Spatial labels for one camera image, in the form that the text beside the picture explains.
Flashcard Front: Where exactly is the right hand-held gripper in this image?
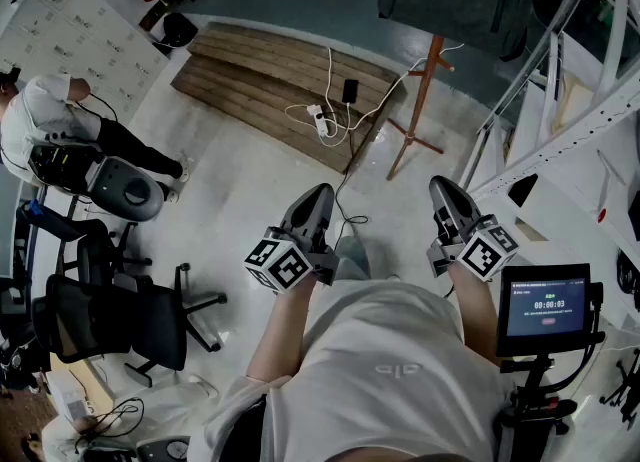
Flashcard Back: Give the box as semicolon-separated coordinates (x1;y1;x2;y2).
425;174;521;283

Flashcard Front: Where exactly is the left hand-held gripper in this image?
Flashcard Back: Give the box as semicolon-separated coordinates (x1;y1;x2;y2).
243;182;341;296

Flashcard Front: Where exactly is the wooden coat rack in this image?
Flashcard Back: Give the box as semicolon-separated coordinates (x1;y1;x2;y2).
385;33;467;182

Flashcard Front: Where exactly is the person's left forearm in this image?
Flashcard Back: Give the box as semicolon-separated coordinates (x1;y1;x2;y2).
243;273;317;382

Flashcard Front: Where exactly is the person's right forearm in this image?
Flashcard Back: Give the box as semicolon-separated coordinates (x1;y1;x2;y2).
447;263;502;369

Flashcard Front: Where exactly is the person's jeans leg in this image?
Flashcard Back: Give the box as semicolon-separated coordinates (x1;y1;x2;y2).
333;234;372;282

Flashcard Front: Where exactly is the white power strip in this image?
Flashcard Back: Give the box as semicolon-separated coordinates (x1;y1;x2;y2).
306;104;334;139

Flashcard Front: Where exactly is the wooden pallet platform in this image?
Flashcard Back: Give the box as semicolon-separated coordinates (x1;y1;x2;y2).
169;21;402;176

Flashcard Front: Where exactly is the black monitor with screen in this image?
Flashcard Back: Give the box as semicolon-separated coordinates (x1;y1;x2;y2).
494;262;607;359

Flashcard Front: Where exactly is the person's white shirt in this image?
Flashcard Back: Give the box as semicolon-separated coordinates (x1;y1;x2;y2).
199;275;519;462

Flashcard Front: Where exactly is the grey rounded machine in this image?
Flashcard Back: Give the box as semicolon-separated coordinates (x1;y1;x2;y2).
135;433;192;462
28;142;167;224

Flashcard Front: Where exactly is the black office chair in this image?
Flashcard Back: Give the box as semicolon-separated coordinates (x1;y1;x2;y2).
30;262;229;389
13;201;154;292

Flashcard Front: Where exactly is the black backpack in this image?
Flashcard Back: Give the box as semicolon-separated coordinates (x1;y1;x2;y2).
160;11;200;50

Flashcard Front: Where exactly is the white locker cabinet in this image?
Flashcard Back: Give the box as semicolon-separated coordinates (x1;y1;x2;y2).
0;0;172;124

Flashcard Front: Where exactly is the white box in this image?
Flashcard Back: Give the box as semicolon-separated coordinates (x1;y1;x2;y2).
48;373;94;422

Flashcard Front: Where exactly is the white metal shelf frame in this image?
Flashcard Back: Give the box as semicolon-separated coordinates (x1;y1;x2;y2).
457;0;640;334

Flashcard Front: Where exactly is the white cable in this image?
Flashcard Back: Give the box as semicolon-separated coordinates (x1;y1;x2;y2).
283;41;467;149

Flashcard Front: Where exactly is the black coiled cable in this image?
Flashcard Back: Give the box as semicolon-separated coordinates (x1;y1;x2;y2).
615;247;640;312

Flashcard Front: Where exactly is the black monitor mount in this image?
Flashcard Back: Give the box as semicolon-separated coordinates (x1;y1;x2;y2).
491;344;607;462

